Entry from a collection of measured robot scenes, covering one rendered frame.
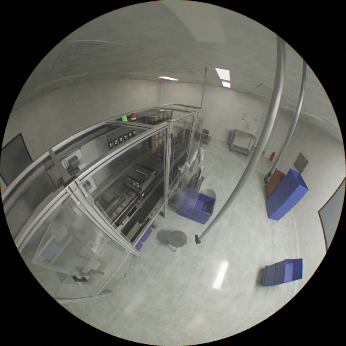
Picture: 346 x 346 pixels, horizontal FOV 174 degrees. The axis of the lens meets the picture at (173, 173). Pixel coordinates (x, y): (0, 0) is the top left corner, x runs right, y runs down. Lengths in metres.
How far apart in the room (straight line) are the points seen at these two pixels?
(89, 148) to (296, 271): 3.63
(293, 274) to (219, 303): 1.49
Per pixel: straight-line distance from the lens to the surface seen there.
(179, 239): 1.90
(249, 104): 6.00
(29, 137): 3.80
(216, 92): 5.98
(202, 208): 2.27
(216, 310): 2.39
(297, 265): 2.89
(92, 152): 1.22
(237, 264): 2.44
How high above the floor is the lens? 2.07
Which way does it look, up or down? 41 degrees down
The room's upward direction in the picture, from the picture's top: 5 degrees clockwise
